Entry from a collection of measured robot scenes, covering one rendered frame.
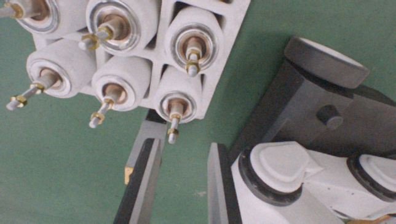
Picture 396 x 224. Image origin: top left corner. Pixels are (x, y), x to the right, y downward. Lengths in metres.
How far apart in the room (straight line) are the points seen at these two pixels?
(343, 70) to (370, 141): 0.36
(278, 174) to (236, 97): 0.35
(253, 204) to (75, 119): 0.73
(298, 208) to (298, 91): 0.25
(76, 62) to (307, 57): 0.47
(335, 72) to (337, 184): 0.27
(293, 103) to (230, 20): 0.25
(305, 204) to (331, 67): 0.29
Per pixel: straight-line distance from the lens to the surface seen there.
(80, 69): 0.38
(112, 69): 0.33
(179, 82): 0.32
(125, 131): 0.79
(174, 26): 0.28
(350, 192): 0.59
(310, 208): 0.44
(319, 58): 0.45
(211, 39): 0.27
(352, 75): 0.48
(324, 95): 0.45
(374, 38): 0.76
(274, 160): 0.38
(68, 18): 0.34
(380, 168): 0.65
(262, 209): 0.38
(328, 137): 0.65
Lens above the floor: 0.52
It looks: 52 degrees down
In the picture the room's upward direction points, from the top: 180 degrees counter-clockwise
